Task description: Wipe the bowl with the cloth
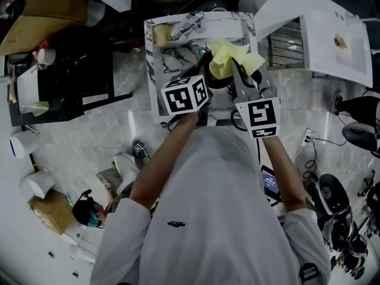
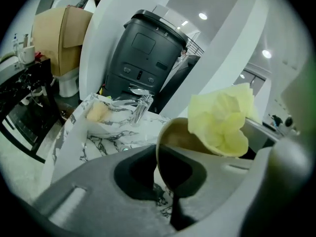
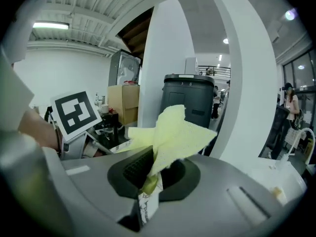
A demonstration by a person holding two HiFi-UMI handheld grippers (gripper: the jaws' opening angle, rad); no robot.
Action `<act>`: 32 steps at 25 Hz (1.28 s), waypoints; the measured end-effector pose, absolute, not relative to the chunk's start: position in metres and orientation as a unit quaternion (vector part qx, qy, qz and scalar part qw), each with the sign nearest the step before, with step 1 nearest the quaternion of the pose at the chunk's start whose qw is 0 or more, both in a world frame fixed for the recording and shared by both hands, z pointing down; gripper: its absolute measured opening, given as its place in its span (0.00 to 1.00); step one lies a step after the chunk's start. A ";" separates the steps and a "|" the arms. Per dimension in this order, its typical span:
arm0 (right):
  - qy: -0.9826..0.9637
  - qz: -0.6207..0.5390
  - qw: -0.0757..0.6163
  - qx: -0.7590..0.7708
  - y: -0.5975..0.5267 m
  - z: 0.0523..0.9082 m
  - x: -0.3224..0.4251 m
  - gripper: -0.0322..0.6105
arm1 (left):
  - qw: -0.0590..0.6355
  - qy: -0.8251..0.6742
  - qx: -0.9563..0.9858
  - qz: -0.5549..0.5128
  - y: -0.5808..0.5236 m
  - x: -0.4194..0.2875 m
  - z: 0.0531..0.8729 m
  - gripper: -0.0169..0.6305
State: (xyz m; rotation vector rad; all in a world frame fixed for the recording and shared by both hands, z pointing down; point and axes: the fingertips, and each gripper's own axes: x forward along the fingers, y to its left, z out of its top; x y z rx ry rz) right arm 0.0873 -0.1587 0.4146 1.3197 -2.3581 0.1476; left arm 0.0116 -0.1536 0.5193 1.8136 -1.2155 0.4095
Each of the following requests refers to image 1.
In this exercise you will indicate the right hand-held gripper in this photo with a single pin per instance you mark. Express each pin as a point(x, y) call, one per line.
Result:
point(261, 114)

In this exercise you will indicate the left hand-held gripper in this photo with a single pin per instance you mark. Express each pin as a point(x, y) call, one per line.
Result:
point(182, 96)

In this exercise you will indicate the brown round bowl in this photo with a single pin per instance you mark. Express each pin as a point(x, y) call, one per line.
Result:
point(216, 83)

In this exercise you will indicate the yellow cloth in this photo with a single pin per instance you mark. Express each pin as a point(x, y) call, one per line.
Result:
point(225, 58)

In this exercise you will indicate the person's left forearm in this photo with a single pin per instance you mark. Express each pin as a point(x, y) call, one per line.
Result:
point(160, 168)

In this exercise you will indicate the person's right forearm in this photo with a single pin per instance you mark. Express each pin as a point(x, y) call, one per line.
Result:
point(285, 174)

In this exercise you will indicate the teal sink drain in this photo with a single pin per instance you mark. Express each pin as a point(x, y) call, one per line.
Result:
point(202, 52)

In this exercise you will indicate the marble sink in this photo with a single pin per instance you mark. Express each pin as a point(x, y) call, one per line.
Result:
point(172, 58)

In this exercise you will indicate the yellow sponge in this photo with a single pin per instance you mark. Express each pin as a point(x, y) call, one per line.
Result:
point(161, 36)

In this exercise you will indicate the white power strip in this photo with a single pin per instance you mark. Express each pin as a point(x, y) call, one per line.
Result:
point(306, 136)

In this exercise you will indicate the white sink basin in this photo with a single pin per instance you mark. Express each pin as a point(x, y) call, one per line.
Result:
point(323, 49)

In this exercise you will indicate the black display device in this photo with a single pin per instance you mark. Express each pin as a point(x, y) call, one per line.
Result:
point(270, 183)

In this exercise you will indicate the white cylindrical container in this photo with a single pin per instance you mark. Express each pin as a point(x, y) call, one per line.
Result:
point(95, 13)

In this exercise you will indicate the black metal table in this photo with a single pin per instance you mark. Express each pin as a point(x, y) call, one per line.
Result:
point(74, 82)

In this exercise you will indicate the grey oval device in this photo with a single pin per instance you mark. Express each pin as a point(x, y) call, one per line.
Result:
point(359, 136)

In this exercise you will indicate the black and white oval device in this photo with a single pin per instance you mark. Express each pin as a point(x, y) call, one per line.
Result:
point(334, 193)

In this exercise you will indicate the person's white shirt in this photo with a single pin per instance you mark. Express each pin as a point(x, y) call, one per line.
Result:
point(213, 218)

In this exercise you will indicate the white mug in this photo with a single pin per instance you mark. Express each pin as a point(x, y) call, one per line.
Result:
point(47, 56)

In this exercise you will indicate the pale green plastic cup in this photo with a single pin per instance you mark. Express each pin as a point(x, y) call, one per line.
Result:
point(40, 108)

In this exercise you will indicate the large brown cardboard box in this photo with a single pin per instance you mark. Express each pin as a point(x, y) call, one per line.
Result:
point(44, 13)

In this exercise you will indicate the white rectangular basin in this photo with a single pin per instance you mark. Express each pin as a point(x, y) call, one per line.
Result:
point(26, 91)

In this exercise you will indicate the black wheeled equipment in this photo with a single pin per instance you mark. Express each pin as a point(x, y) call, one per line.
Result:
point(344, 233)

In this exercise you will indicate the white bin with dark stripe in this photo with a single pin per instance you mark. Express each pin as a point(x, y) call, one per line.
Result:
point(25, 144)

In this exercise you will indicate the plain white bin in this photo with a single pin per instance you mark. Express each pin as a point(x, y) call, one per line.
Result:
point(37, 186)

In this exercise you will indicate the medium brown cardboard box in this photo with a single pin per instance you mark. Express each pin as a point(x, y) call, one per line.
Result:
point(52, 212)

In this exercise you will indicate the steel rack frame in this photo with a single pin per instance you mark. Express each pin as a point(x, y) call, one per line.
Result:
point(286, 46)

